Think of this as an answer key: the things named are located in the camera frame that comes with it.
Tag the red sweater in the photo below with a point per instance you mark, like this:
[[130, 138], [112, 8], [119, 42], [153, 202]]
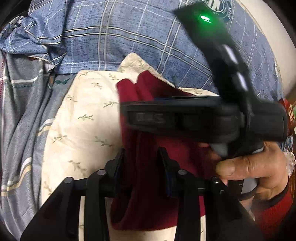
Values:
[[143, 205]]

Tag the grey striped pillow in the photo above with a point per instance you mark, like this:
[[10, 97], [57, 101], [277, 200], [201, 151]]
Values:
[[31, 95]]

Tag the blue plaid duvet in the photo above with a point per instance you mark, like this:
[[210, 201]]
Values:
[[70, 36]]

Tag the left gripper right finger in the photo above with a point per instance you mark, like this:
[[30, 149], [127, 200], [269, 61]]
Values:
[[205, 208]]

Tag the cream floral bedsheet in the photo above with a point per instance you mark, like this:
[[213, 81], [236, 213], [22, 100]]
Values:
[[85, 132]]

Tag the person's right hand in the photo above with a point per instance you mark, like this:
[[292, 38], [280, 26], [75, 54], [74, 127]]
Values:
[[268, 166]]

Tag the red sleeve forearm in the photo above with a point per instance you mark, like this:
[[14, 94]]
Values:
[[271, 211]]

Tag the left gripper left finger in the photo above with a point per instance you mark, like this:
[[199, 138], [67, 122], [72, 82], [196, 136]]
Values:
[[58, 218]]

